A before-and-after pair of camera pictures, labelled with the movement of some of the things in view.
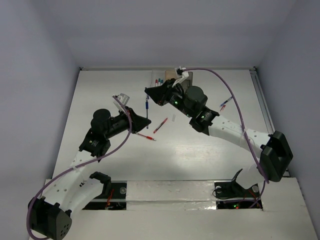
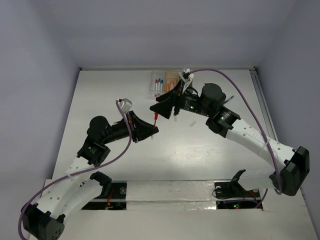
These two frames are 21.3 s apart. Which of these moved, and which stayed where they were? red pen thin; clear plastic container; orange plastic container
Moved: red pen thin
Stayed: clear plastic container; orange plastic container
